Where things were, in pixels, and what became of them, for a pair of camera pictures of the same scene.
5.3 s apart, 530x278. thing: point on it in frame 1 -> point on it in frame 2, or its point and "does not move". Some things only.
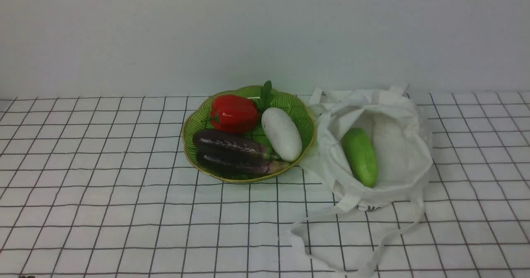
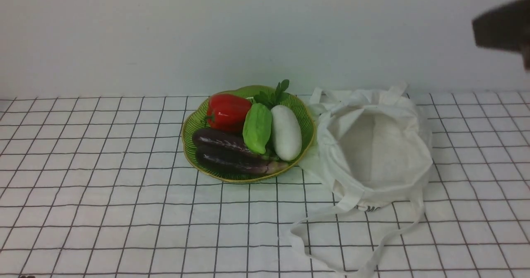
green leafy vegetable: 263,102 -> 271,100
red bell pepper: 234,114 does not move
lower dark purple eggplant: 239,162 does not move
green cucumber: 361,155 -> 257,128
